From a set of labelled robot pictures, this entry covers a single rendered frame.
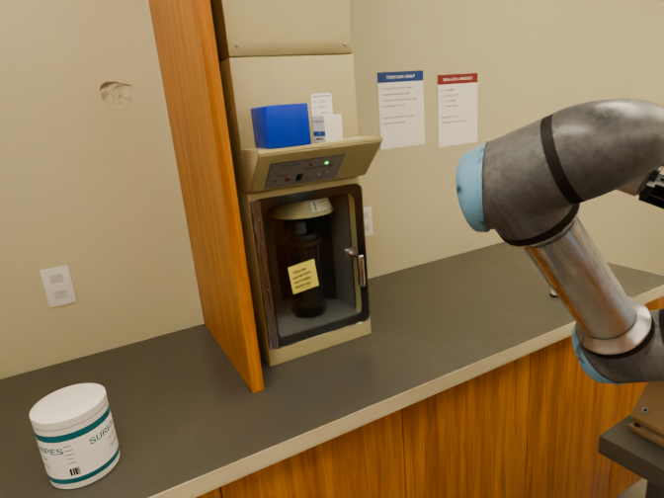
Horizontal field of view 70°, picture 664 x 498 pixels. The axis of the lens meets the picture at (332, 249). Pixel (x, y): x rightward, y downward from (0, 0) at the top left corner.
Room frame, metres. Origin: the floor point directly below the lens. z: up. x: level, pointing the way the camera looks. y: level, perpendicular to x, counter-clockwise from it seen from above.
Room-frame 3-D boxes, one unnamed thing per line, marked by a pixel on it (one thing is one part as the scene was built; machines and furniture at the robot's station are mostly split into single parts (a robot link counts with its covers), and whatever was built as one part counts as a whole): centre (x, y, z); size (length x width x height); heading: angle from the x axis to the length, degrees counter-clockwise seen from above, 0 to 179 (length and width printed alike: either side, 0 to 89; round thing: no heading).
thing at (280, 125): (1.11, 0.09, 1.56); 0.10 x 0.10 x 0.09; 27
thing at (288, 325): (1.19, 0.04, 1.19); 0.30 x 0.01 x 0.40; 117
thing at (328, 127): (1.16, -0.01, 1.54); 0.05 x 0.05 x 0.06; 35
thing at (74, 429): (0.80, 0.53, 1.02); 0.13 x 0.13 x 0.15
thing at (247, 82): (1.31, 0.10, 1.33); 0.32 x 0.25 x 0.77; 117
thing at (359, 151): (1.14, 0.02, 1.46); 0.32 x 0.12 x 0.10; 117
